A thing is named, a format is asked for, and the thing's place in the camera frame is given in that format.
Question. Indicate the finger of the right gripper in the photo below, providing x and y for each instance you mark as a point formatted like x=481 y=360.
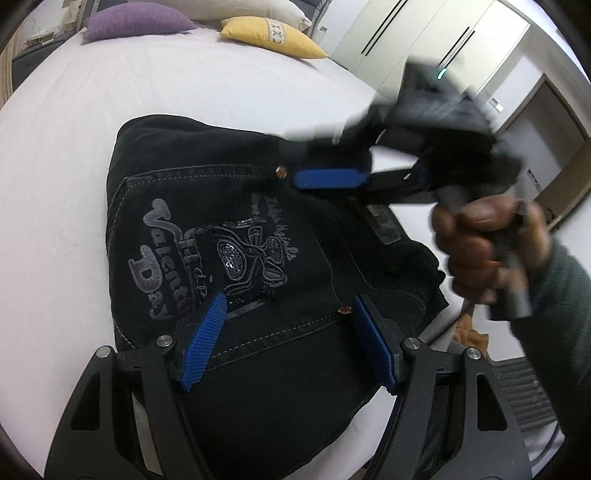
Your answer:
x=348 y=149
x=332 y=179

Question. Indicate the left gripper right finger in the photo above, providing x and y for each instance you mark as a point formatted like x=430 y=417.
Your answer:
x=451 y=419

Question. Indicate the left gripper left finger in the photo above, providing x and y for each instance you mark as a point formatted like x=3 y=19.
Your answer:
x=97 y=437

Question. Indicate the black denim pants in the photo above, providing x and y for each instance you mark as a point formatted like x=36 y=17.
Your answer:
x=195 y=210

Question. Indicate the person right hand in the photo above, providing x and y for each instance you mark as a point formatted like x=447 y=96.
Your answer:
x=469 y=239

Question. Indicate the black mesh chair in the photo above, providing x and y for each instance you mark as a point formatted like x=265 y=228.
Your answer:
x=525 y=394

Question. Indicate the cream wardrobe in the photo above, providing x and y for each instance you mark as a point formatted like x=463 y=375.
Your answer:
x=467 y=41

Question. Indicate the white bed mattress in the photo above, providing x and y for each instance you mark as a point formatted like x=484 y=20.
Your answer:
x=58 y=133

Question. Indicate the yellow patterned cushion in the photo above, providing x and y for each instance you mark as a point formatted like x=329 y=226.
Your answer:
x=271 y=35

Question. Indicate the wooden door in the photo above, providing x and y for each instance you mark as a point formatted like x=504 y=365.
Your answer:
x=555 y=149

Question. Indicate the large beige pillow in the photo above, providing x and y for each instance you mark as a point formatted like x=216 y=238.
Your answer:
x=217 y=10

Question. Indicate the purple cushion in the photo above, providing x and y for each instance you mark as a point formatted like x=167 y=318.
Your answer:
x=135 y=19

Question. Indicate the dark bedside table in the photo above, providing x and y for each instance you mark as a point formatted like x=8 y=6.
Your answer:
x=25 y=62

